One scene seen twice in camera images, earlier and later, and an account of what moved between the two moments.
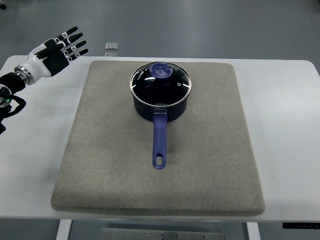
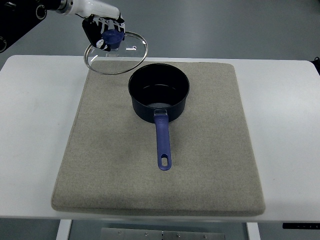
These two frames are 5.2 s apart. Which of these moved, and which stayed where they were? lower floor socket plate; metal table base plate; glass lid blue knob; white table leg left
Moved: glass lid blue knob
Stayed: white table leg left; metal table base plate; lower floor socket plate
